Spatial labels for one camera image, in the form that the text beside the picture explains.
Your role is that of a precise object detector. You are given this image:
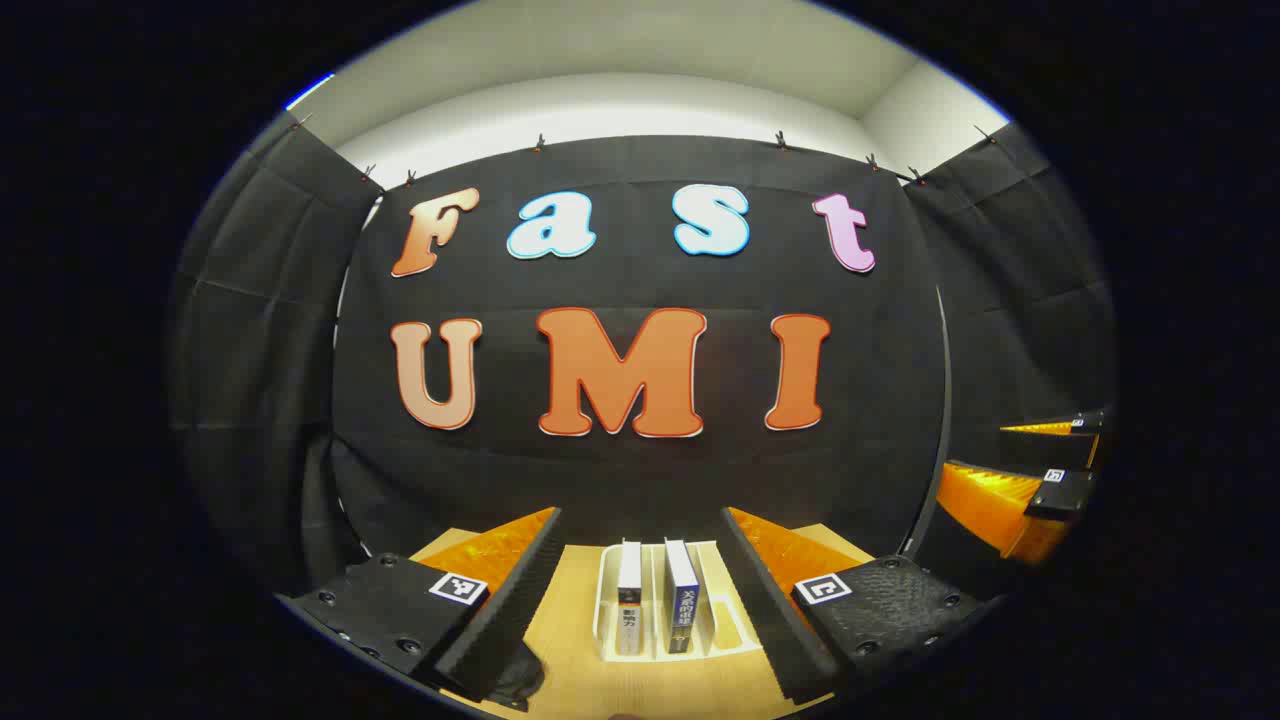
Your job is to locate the black backdrop cloth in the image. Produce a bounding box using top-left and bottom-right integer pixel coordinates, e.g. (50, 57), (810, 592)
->
(170, 120), (1116, 601)

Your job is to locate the row of black cloth clips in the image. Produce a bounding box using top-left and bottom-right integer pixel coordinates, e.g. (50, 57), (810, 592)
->
(290, 112), (1001, 186)

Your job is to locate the grey backdrop frame pole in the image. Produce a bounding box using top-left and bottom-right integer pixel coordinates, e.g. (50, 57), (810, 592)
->
(900, 285), (953, 556)

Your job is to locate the blue cover book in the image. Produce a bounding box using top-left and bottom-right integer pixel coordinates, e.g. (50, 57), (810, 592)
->
(662, 538), (701, 656)

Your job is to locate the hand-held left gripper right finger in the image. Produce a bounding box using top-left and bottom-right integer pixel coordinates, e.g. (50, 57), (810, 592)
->
(720, 507), (1006, 706)

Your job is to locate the black schoolbag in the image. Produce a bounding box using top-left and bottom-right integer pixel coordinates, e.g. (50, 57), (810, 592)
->
(480, 640), (546, 713)

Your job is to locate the white plastic bookshelf organizer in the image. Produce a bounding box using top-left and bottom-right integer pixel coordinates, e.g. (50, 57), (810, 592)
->
(592, 540), (766, 663)

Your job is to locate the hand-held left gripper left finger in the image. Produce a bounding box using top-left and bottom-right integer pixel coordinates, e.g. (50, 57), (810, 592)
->
(290, 507), (564, 703)

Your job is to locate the white portrait cover book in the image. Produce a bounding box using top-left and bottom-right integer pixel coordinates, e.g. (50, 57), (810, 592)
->
(615, 540), (644, 658)

